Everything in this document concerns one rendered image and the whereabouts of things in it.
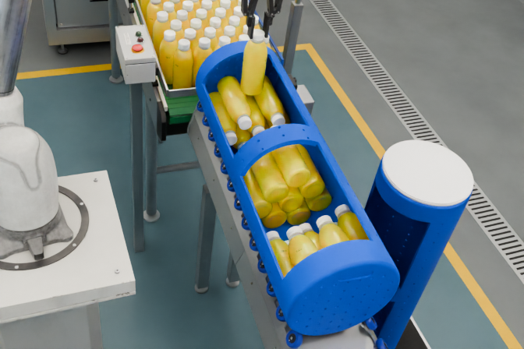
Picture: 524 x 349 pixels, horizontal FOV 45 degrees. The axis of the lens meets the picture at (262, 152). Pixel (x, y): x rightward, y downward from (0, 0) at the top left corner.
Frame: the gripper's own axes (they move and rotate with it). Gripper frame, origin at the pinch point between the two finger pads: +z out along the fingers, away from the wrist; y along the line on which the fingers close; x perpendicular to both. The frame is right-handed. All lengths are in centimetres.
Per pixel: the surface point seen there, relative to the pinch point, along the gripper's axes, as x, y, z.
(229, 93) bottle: -2.1, -7.4, 21.3
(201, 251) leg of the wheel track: 6, -10, 106
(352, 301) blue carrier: -76, 2, 28
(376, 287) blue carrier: -76, 7, 24
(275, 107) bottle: -10.2, 4.7, 22.4
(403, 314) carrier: -49, 48, 89
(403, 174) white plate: -36, 38, 32
